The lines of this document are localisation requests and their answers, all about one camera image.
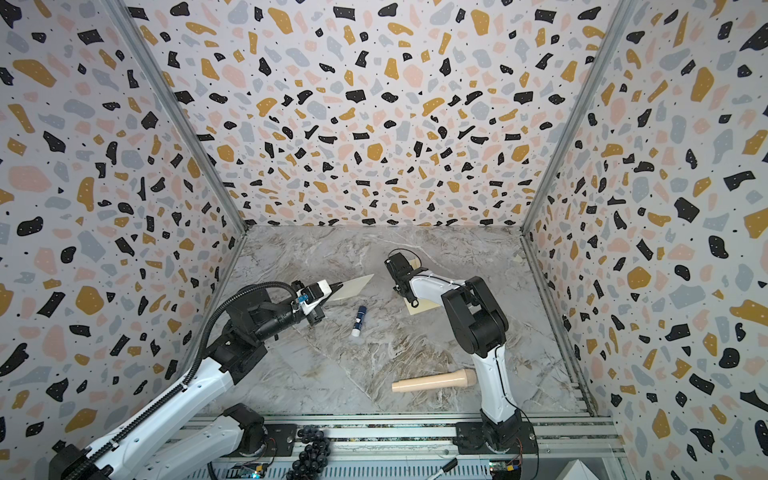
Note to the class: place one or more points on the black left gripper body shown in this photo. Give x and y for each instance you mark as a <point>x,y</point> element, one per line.
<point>313,318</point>

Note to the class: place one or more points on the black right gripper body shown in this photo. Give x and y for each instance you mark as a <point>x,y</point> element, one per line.
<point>400,267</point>

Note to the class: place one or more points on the pale yellow letter paper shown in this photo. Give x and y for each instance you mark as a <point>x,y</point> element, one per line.
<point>422,289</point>

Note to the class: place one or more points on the cream paper envelope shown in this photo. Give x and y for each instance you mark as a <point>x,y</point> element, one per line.
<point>351,288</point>

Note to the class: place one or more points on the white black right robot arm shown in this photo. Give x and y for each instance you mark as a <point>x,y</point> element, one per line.
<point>479,326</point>

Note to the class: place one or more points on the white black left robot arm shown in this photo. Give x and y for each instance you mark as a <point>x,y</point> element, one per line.
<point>233,342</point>

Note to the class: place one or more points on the blue white glue stick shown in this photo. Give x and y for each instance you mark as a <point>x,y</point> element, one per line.
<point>359,320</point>

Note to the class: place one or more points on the beige toy microphone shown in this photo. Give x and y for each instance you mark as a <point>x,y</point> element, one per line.
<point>463,378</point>

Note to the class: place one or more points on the black bead cluster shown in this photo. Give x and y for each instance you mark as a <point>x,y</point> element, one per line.
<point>313,458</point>

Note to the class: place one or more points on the black marker pen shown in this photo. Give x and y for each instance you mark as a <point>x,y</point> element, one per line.
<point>443,470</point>

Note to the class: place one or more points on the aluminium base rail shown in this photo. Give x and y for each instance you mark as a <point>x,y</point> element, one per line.
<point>413,446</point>

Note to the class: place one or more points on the aluminium corner post right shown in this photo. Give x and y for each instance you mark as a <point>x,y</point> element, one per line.
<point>616,26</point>

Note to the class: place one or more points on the aluminium corner post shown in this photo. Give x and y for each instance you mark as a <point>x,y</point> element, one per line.
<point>616,26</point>
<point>121,18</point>

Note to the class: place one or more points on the aluminium corner post left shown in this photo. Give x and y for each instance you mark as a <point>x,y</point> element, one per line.
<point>121,18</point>

